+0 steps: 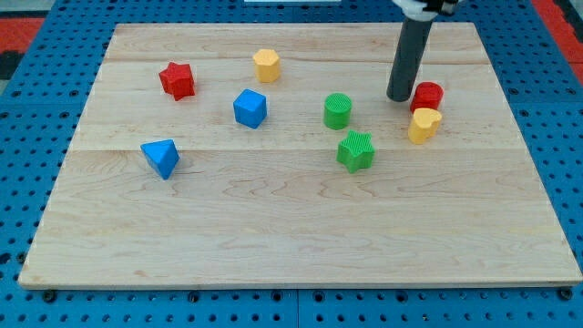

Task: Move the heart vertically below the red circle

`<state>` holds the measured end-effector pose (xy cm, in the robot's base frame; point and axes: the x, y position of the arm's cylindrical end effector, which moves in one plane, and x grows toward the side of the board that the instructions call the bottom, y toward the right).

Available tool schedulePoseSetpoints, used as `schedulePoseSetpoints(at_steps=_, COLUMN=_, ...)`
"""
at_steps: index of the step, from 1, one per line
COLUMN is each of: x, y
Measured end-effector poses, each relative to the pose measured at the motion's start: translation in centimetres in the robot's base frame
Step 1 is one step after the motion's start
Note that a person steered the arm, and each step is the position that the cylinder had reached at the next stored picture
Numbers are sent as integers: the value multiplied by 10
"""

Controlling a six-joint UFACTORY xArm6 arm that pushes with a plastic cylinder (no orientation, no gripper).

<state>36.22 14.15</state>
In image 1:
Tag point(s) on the wooden board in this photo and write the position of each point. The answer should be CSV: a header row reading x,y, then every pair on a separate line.
x,y
271,207

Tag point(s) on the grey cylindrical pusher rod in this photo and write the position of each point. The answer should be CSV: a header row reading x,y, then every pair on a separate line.
x,y
407,59

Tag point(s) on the blue triangle block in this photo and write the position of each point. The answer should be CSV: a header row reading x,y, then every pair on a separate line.
x,y
162,156

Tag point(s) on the red star block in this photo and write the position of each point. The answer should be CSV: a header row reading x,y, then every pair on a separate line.
x,y
178,80

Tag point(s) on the yellow heart block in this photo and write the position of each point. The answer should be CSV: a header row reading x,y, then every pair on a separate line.
x,y
424,124

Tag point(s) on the green star block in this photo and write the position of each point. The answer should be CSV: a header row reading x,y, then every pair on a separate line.
x,y
356,151

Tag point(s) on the red cylinder block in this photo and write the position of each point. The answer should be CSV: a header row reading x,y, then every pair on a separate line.
x,y
427,95

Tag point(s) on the blue cube block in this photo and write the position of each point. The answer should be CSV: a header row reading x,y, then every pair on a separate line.
x,y
250,108

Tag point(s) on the yellow hexagon block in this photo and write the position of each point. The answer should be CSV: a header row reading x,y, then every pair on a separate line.
x,y
267,66

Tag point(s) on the green cylinder block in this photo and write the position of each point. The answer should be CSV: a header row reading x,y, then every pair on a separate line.
x,y
337,111

